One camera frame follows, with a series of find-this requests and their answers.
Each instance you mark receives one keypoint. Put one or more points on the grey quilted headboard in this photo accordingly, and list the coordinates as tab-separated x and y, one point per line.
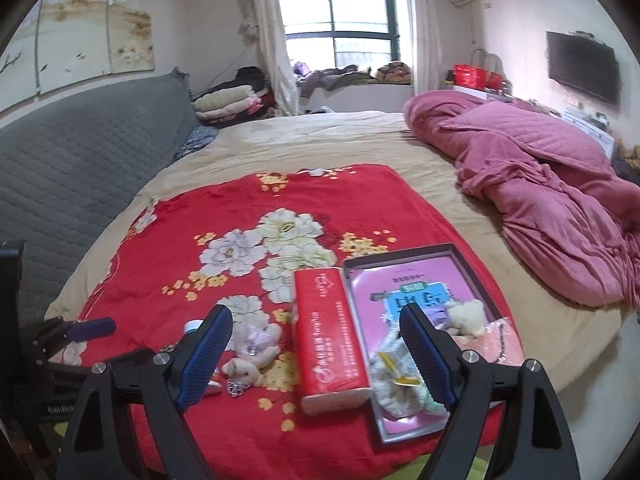
75	170

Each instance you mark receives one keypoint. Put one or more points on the small white plush toy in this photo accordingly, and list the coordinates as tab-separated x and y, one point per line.
242	372

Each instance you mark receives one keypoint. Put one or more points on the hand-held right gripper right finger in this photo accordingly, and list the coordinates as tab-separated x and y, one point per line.
427	355

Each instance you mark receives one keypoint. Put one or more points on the blue patterned pillow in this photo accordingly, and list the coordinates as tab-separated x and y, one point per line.
197	140

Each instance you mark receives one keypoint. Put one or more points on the plush bear with gem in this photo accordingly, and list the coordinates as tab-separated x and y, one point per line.
255	345

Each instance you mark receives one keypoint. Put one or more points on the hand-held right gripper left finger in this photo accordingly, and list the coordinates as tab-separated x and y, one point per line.
205	355

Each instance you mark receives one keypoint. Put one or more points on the pink book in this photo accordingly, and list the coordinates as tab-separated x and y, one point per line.
370	300

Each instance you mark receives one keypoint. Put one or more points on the red gift bags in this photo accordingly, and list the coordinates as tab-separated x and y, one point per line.
472	77

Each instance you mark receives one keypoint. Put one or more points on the floral wall painting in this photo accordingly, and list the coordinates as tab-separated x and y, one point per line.
75	35

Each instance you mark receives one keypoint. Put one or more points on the black wall television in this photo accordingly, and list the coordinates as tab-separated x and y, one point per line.
582	67

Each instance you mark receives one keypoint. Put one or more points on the white cluttered cabinet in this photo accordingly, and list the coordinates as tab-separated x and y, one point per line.
587	130

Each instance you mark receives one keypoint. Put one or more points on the pink quilt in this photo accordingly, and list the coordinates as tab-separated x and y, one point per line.
550	200

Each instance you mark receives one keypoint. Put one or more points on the dark shallow box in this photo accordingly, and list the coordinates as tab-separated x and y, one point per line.
395	256

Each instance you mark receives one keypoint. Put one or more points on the white curtain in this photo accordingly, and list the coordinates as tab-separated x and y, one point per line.
420	35
272	50

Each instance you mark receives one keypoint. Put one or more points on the red floral blanket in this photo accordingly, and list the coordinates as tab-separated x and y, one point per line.
350	200

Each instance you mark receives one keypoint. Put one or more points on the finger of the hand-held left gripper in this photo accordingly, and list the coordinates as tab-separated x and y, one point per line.
132	356
95	329

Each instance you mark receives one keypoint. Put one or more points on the beige bed sheet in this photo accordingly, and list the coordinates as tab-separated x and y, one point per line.
325	135

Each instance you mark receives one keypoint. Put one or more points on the white patterned scrunchie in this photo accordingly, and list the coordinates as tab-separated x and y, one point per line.
395	400

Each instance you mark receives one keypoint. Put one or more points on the clothes on windowsill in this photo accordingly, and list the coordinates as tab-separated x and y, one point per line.
345	77

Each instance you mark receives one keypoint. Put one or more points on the white vitamin bottle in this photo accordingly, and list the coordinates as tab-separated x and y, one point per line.
192	328

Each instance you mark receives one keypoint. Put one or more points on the red tissue box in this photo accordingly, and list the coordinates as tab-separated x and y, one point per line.
325	340

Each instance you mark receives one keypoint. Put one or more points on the window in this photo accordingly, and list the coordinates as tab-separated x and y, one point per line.
335	10

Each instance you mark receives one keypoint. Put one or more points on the yellow white sachet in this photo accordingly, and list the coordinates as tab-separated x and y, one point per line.
400	365

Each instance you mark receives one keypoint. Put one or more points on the white orange plush toy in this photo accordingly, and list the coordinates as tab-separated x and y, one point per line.
465	317

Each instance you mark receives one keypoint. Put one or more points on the folded bedding pile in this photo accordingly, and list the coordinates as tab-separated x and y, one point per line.
225	102

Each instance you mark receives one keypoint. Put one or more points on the pink tissue pack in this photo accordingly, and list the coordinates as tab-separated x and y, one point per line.
495	345

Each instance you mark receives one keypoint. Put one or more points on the silver tiara comb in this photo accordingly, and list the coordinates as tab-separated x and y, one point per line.
235	388

